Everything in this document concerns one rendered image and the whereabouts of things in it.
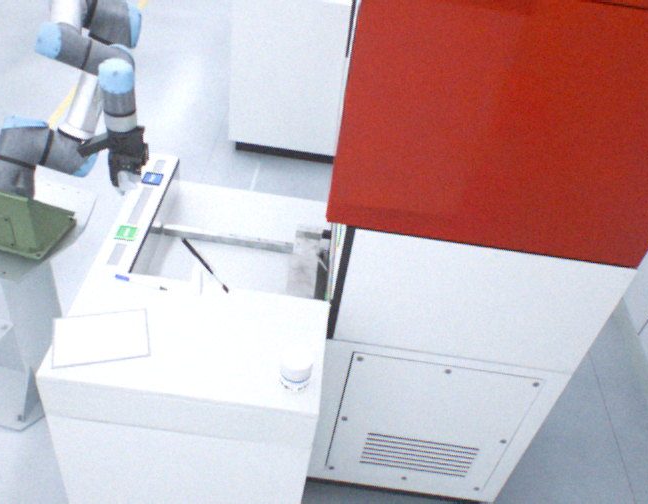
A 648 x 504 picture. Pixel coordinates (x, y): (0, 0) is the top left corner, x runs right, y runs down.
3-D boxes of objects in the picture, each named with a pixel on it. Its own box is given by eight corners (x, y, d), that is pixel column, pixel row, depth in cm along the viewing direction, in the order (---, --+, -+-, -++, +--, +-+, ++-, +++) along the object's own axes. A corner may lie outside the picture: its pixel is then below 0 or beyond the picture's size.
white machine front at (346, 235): (346, 172, 237) (364, 72, 211) (332, 339, 176) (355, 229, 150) (337, 171, 237) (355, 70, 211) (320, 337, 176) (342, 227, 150)
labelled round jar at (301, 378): (310, 372, 149) (315, 346, 143) (307, 398, 144) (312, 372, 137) (280, 368, 149) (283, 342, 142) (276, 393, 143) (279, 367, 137)
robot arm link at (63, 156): (37, 159, 199) (93, -15, 186) (87, 174, 206) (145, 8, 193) (37, 171, 189) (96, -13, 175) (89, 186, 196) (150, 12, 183)
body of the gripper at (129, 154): (141, 178, 160) (137, 137, 152) (106, 173, 159) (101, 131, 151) (149, 161, 165) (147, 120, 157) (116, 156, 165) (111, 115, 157)
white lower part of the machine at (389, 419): (465, 340, 294) (525, 199, 239) (487, 515, 232) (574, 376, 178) (312, 318, 292) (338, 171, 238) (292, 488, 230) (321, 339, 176)
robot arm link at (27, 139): (-8, 154, 191) (5, 111, 192) (40, 169, 198) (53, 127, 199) (-7, 152, 181) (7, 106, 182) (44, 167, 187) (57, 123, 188)
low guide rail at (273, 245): (323, 254, 202) (324, 247, 200) (322, 258, 201) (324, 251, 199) (165, 231, 201) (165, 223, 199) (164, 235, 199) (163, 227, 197)
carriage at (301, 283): (320, 239, 203) (321, 232, 201) (310, 324, 175) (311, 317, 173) (295, 235, 202) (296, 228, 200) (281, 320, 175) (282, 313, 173)
